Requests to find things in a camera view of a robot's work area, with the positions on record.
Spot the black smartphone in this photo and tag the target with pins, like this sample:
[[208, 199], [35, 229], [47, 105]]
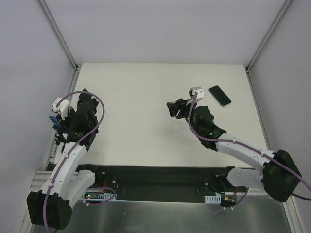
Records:
[[54, 122], [220, 96]]

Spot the black round-base phone stand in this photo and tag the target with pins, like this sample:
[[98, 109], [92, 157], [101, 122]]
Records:
[[59, 138]]

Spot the right white slotted cable duct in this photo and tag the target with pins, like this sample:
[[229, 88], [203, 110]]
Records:
[[216, 199]]

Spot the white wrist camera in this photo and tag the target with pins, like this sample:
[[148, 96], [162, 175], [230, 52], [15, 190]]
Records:
[[196, 94], [61, 107]]

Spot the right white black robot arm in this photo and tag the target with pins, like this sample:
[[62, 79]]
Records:
[[274, 172]]

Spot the left aluminium frame post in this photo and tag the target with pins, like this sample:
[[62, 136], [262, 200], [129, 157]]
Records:
[[57, 33]]

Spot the left white slotted cable duct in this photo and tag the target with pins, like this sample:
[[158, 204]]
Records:
[[94, 196]]

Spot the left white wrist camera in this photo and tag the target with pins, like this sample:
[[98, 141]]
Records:
[[61, 107]]

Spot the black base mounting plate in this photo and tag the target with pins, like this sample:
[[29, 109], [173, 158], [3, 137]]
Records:
[[173, 184]]

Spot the aluminium frame post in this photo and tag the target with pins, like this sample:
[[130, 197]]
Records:
[[273, 26], [57, 33]]

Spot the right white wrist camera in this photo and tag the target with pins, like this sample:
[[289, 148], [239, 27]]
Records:
[[196, 94]]

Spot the right aluminium frame post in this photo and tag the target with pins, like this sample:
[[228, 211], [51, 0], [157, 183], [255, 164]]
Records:
[[273, 26]]

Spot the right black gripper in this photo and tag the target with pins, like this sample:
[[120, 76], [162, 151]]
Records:
[[181, 109]]

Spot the white slotted cable duct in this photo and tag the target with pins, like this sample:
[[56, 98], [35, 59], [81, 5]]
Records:
[[216, 199], [94, 196]]

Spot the black folding phone stand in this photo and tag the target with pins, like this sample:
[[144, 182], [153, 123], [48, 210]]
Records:
[[86, 100]]

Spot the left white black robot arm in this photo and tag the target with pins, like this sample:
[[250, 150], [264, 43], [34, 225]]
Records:
[[51, 206]]

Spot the front aluminium rail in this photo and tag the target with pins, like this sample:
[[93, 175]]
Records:
[[40, 177]]

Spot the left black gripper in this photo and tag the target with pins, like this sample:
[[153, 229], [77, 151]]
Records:
[[61, 131]]

